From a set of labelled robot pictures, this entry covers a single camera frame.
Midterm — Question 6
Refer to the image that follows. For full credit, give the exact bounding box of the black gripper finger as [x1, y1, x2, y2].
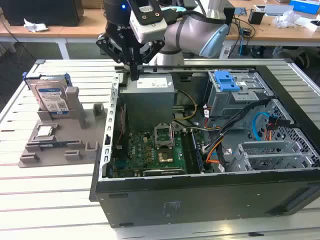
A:
[95, 33, 135, 81]
[134, 39, 166, 81]

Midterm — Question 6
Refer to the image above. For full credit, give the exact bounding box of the hard disk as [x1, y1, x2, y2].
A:
[22, 71, 72, 116]

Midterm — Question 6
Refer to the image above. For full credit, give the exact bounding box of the blue data wire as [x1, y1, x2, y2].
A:
[252, 111, 272, 142]

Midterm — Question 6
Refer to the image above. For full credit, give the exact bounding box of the metal disk bay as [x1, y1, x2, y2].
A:
[228, 139, 316, 173]

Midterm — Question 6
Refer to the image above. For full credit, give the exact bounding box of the wooden desk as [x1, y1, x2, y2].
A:
[0, 0, 320, 60]

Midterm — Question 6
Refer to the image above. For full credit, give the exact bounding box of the grey power supply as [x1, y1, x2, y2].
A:
[119, 73, 176, 133]

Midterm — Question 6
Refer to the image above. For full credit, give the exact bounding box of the black computer tower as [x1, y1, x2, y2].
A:
[4, 0, 85, 27]

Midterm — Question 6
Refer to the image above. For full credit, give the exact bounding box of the metal socket cover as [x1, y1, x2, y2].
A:
[153, 124, 175, 149]

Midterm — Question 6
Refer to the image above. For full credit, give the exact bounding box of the crumpled white paper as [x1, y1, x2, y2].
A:
[23, 17, 49, 33]

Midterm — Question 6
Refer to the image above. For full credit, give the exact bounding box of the blue plastic latch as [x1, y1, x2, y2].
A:
[214, 70, 241, 93]

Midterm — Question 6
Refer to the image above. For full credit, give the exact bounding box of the black box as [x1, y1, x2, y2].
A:
[223, 6, 236, 26]

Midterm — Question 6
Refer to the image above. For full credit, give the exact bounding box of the locking lever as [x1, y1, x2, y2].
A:
[170, 121, 176, 149]

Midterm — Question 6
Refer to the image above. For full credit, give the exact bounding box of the metal drive cage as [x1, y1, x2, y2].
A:
[207, 70, 272, 126]

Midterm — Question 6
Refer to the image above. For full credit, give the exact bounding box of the grey parts rack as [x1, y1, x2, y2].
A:
[17, 86, 109, 169]

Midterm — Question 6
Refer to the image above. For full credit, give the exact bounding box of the green motherboard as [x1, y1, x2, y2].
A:
[109, 128, 216, 177]

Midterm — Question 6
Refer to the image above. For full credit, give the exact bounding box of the black RAM slot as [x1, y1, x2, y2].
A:
[180, 129, 195, 175]

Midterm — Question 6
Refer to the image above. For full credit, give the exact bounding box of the silver CPU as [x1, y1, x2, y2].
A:
[36, 124, 55, 139]

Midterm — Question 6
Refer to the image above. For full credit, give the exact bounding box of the CPU socket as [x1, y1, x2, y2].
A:
[156, 149, 175, 165]

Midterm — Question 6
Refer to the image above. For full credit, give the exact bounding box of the RAM stick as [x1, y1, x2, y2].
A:
[37, 141, 68, 148]

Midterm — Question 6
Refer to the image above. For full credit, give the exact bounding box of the black graphics card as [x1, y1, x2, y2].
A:
[142, 167, 187, 176]

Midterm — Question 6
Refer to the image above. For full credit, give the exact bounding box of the clear plastic wrap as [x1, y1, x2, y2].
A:
[272, 9, 301, 28]

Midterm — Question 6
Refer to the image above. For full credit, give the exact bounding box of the black PC case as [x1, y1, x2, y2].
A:
[89, 57, 320, 229]

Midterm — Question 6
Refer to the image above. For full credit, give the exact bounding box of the blue cardboard box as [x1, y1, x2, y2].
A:
[289, 0, 316, 13]

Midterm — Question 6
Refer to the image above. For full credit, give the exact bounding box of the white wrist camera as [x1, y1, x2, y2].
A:
[128, 0, 168, 44]

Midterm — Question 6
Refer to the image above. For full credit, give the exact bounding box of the yellow black wire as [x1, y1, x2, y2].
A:
[174, 88, 200, 121]

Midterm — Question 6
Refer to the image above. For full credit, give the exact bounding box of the black cable bundle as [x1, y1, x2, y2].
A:
[202, 98, 272, 153]

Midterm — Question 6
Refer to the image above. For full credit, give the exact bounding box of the orange wire bundle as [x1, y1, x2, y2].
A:
[204, 147, 226, 166]

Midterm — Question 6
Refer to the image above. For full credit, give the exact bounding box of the multicoloured power wire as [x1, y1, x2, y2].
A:
[264, 113, 296, 141]

